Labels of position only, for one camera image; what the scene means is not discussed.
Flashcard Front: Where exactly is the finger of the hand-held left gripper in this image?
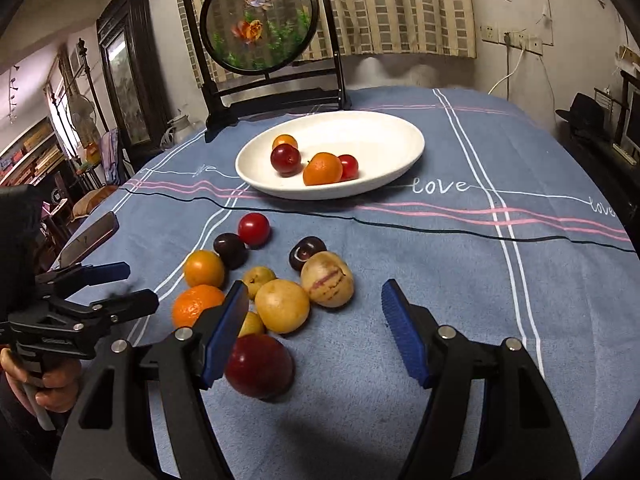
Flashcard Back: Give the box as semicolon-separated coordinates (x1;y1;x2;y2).
50;287;160;332
35;261;132;301

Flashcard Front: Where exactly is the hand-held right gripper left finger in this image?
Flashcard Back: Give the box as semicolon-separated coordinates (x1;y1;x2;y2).
52;280;251;480

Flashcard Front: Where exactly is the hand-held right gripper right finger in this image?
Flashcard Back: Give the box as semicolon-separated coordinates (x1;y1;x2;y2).
381;279;583;480

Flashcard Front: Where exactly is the small yellow pear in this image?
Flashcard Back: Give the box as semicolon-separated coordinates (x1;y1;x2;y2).
242;266;277;300
237;311;266;338

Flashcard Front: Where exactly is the mandarin orange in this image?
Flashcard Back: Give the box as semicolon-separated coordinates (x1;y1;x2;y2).
172;284;227;331
303;152;344;186

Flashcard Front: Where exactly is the large red plum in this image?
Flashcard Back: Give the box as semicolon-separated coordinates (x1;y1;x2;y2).
224;333;295;400

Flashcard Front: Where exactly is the large yellow pear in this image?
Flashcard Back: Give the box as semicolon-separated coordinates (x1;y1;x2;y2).
254;279;311;335

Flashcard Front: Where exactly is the yellow-orange round orange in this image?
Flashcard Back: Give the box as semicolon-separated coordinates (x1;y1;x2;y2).
183;250;226;289

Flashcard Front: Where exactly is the dark purple plum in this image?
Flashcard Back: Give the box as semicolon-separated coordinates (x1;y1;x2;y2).
289;236;328;271
213;232;249;269

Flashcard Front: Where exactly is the striped pepino melon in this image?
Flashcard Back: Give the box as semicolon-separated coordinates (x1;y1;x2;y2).
300;252;355;307

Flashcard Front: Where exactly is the white oval plate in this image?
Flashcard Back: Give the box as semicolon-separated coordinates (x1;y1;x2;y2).
235;111;426;201

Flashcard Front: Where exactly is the person's left hand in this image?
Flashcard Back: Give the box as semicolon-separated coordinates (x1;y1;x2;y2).
0;347;83;413

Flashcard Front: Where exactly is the smartphone with red case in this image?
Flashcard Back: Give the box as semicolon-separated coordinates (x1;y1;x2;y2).
59;211;120;267

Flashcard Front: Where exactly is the brown cushion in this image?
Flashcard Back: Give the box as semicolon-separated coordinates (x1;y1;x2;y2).
70;186;121;222

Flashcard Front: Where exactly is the blue striped tablecloth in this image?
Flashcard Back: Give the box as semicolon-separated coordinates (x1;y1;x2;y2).
47;87;638;480

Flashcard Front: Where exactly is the bookshelf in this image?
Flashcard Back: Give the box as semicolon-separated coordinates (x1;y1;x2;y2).
0;117;68;188

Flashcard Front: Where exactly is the purple cloth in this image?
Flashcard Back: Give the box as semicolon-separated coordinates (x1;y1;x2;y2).
102;129;122;183

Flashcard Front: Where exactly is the floor fan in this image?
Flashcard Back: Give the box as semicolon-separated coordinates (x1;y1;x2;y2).
67;95;98;136

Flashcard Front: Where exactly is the white jar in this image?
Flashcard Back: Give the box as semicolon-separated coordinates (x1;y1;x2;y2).
162;112;196;148

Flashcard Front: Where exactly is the dark wooden framed mirror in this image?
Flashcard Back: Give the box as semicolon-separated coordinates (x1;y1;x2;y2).
96;0;166;161

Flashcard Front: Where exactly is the black hat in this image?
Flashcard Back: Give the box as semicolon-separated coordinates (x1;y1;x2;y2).
556;92;608;133

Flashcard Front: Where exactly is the round goldfish screen on stand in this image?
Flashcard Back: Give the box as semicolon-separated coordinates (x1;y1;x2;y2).
181;0;351;143

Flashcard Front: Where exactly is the checked beige curtain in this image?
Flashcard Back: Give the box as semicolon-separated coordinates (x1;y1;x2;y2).
172;0;478;61

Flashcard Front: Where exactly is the white power cable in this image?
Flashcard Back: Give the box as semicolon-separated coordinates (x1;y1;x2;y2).
487;42;526;96

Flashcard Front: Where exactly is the wall power socket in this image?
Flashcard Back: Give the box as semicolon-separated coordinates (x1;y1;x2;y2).
480;25;543;56

